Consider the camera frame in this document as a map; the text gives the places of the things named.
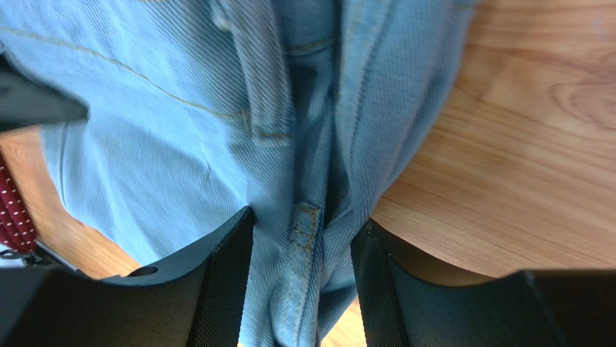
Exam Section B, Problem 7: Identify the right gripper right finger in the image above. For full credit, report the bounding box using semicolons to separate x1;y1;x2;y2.
351;220;615;346

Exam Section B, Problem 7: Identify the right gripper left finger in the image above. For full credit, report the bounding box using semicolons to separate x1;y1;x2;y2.
1;207;254;346

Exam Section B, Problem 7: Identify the light blue denim skirt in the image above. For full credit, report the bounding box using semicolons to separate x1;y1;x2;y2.
1;1;476;346

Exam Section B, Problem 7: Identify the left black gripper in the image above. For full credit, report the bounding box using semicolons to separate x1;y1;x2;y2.
1;53;89;131

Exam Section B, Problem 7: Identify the red polka dot skirt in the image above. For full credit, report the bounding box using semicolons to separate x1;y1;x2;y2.
1;155;38;253

